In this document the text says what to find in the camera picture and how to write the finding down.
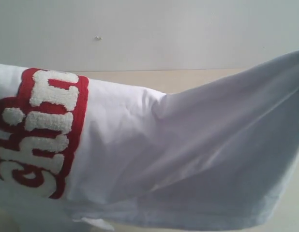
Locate white t-shirt red Chinese patch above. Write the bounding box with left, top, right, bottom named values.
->
left=0, top=51, right=299, bottom=232

